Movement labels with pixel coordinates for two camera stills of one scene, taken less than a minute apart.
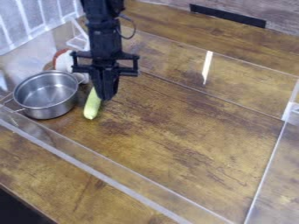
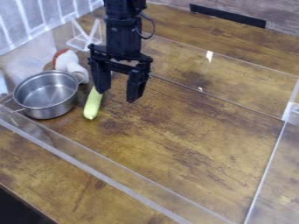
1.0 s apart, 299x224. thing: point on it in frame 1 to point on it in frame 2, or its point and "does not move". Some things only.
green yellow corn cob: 91,105 does not move
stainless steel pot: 45,94 does not move
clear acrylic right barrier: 276,203 does not move
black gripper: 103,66 to 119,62
